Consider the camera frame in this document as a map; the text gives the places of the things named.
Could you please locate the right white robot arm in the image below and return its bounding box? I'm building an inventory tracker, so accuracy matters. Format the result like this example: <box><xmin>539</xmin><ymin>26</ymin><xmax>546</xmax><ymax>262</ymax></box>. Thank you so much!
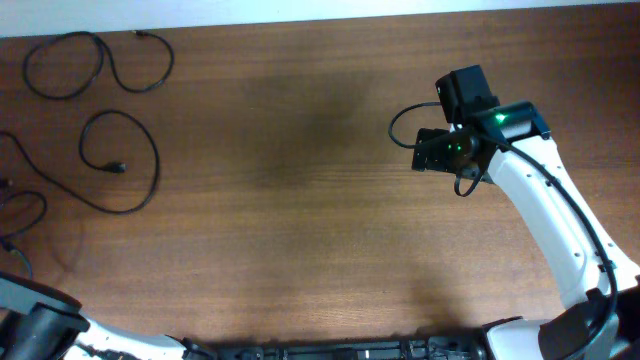
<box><xmin>410</xmin><ymin>98</ymin><xmax>639</xmax><ymax>359</ymax></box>

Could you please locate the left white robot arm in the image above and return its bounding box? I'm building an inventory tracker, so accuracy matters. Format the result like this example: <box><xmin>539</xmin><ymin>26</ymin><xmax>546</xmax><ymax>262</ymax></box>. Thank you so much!
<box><xmin>1</xmin><ymin>272</ymin><xmax>219</xmax><ymax>360</ymax></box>

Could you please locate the black USB cable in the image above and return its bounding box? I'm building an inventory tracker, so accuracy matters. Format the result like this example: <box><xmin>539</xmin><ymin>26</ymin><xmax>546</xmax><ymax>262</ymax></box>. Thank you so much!
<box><xmin>0</xmin><ymin>109</ymin><xmax>161</xmax><ymax>216</ymax></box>
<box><xmin>21</xmin><ymin>29</ymin><xmax>175</xmax><ymax>101</ymax></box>
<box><xmin>0</xmin><ymin>177</ymin><xmax>49</xmax><ymax>279</ymax></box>

